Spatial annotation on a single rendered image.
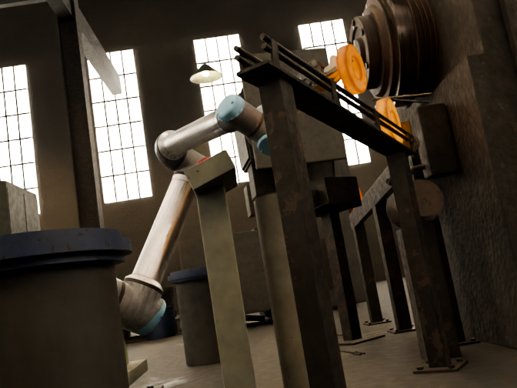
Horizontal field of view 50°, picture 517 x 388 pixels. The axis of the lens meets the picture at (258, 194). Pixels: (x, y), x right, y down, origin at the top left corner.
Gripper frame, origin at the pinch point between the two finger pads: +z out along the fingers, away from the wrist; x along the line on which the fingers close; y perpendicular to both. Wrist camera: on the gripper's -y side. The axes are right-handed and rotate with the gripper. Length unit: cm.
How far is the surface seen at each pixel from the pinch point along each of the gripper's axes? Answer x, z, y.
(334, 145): 279, -117, 81
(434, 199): 6.5, 1.1, -48.1
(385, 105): -5.9, 4.8, -19.8
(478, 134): 16.6, 19.4, -35.4
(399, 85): 36.1, 2.6, -1.1
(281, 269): -43, -27, -54
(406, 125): 8.2, 4.1, -23.7
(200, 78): 663, -436, 482
